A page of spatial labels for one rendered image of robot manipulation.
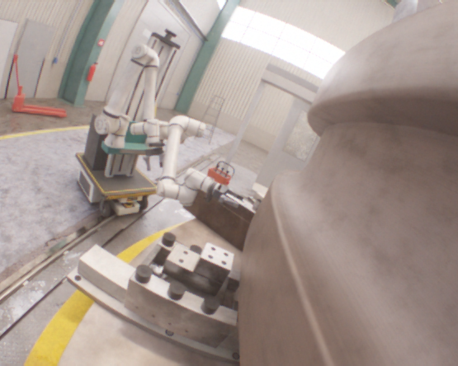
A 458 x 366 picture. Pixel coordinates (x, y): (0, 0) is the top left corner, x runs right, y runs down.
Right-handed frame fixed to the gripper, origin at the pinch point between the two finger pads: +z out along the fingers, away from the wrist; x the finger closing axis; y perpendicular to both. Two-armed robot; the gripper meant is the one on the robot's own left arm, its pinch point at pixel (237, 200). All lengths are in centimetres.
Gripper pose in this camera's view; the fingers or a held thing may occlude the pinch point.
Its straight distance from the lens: 119.5
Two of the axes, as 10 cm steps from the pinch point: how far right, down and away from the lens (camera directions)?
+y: 4.0, -8.7, -3.0
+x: 2.6, -2.0, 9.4
